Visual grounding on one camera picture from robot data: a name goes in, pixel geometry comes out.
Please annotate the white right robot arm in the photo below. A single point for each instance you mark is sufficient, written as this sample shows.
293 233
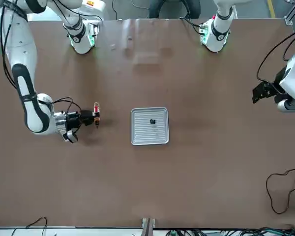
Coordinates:
22 49

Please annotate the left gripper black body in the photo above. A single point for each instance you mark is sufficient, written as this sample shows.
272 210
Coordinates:
280 78

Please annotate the aluminium frame rail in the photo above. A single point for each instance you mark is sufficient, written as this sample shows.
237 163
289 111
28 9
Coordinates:
288 19

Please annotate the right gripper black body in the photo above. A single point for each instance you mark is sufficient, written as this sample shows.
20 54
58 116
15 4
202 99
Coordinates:
73 120

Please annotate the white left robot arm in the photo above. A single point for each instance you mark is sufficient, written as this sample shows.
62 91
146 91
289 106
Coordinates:
218 39

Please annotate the aluminium frame post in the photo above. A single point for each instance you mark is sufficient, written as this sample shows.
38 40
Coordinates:
148 227

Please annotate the white box with warning label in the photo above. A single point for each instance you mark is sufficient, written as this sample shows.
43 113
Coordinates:
93 5

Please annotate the ribbed silver metal tray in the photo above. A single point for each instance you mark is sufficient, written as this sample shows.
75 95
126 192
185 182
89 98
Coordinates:
142 132

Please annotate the person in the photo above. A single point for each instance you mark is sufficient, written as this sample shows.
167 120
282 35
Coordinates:
157 8

